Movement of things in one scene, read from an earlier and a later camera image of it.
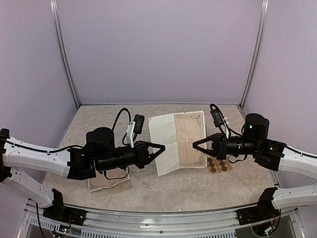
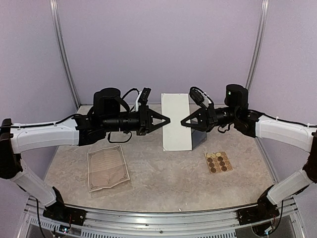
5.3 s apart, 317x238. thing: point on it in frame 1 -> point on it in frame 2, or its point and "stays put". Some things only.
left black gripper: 142,156 -> 145,121
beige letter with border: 178,132 -> 176,136
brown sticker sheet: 216,166 stays put
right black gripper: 219,141 -> 207,119
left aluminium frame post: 62,51 stays put
